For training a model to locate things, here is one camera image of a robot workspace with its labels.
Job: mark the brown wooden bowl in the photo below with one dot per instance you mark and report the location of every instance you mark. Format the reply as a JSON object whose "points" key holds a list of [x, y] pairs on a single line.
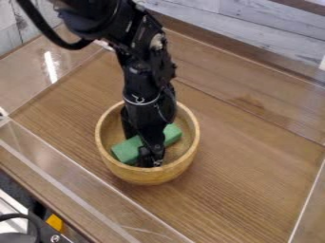
{"points": [[180, 153]]}

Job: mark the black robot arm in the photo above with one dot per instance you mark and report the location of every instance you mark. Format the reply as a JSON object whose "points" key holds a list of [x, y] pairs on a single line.
{"points": [[134, 33]]}

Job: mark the yellow and black device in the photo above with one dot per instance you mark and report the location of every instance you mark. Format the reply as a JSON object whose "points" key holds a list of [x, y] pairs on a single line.
{"points": [[57, 223]]}

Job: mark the clear acrylic front wall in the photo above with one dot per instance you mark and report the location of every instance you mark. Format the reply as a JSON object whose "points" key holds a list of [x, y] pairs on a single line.
{"points": [[49, 154]]}

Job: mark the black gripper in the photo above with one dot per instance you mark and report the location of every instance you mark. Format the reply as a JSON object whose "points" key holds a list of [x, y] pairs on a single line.
{"points": [[150, 104]]}

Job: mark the green rectangular block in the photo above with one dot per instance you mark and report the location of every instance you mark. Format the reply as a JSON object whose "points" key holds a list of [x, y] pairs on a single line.
{"points": [[126, 151]]}

